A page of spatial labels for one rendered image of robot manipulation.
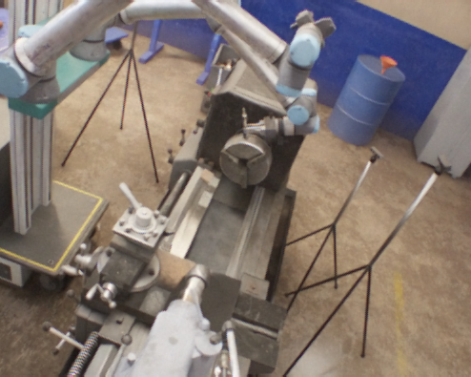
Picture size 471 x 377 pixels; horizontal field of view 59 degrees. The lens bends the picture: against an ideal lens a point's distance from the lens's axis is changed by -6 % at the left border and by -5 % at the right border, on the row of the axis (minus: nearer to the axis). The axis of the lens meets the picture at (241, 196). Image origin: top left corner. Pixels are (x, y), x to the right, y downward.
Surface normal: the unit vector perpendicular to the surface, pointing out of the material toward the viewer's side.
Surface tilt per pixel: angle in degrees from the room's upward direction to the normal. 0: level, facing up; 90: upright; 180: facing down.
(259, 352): 0
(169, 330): 0
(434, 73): 90
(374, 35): 90
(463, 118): 90
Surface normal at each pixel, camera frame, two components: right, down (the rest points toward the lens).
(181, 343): 0.29, -0.72
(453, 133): -0.22, 0.59
